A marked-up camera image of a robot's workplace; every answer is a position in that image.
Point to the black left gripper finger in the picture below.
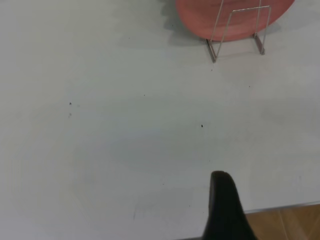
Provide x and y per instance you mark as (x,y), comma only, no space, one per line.
(225,212)

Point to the red plate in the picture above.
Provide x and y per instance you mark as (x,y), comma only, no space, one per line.
(200,20)

